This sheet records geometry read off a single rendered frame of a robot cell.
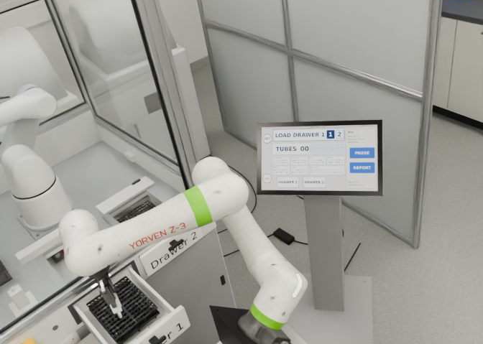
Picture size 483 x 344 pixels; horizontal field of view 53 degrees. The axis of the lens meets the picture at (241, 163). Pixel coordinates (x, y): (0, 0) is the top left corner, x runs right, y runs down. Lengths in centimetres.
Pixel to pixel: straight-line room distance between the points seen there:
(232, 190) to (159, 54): 59
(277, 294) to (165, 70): 85
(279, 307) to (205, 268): 75
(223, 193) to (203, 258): 92
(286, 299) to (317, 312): 118
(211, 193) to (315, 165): 76
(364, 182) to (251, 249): 59
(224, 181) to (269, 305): 46
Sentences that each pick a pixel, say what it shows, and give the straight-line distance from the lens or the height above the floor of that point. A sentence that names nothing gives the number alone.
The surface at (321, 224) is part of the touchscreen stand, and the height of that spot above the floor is 69.
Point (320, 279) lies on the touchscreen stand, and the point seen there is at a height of 30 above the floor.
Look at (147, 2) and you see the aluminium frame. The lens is 165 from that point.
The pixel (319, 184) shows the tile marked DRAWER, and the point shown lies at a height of 100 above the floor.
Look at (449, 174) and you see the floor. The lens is 370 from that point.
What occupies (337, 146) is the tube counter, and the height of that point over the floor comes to 112.
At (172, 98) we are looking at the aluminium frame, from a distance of 178.
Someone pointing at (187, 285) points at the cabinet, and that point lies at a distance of 226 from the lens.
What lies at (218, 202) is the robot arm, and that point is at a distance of 135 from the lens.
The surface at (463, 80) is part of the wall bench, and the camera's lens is 402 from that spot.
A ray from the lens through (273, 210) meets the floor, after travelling 340.
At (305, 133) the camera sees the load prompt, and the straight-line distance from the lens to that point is 203.
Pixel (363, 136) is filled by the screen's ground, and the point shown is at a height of 115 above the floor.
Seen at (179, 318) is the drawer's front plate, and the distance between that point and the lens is 178.
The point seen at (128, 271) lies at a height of 88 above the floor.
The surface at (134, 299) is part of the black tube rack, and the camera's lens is 188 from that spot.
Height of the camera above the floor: 228
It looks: 36 degrees down
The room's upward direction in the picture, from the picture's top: 11 degrees counter-clockwise
